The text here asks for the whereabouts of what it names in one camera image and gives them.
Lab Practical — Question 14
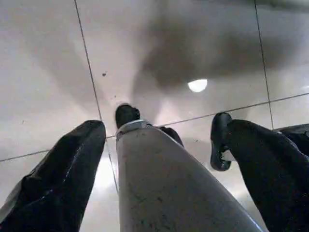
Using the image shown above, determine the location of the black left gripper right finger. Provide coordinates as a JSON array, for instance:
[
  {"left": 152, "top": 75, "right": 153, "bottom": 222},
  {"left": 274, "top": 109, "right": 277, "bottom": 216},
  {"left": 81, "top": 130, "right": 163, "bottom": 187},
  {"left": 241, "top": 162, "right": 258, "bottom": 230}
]
[{"left": 229, "top": 119, "right": 309, "bottom": 232}]

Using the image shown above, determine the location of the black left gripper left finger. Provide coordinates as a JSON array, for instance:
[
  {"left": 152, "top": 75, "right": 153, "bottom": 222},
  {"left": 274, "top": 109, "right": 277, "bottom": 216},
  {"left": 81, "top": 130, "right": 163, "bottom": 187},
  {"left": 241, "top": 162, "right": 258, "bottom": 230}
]
[{"left": 0, "top": 120, "right": 106, "bottom": 232}]

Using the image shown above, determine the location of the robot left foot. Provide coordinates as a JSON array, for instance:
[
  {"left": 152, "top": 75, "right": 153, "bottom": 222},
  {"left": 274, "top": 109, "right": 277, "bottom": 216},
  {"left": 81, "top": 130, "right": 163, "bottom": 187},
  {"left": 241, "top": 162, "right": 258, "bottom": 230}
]
[{"left": 114, "top": 103, "right": 185, "bottom": 148}]

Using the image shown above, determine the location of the grey robot left leg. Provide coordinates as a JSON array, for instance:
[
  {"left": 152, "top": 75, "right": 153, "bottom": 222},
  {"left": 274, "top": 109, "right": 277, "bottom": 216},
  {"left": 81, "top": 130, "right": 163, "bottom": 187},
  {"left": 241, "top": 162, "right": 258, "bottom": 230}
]
[{"left": 115, "top": 120, "right": 263, "bottom": 232}]

